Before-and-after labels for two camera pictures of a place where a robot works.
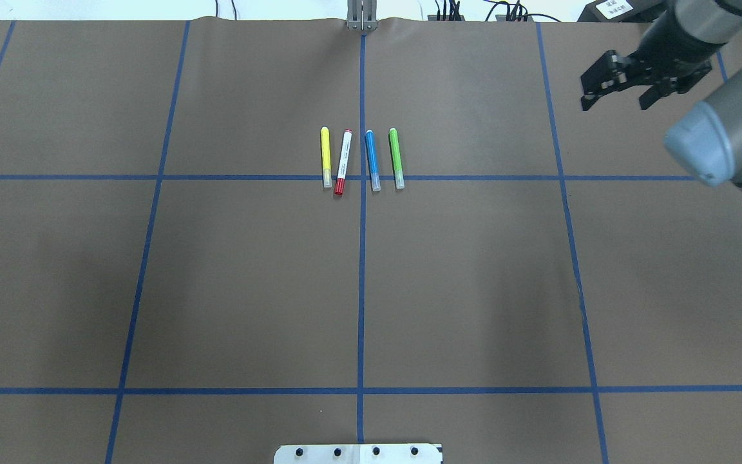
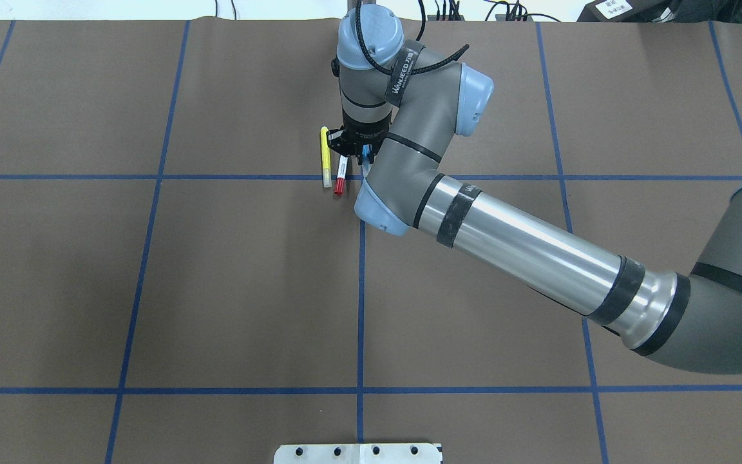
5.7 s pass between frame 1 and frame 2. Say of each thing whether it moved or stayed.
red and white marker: stayed
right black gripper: moved
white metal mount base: stayed
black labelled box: stayed
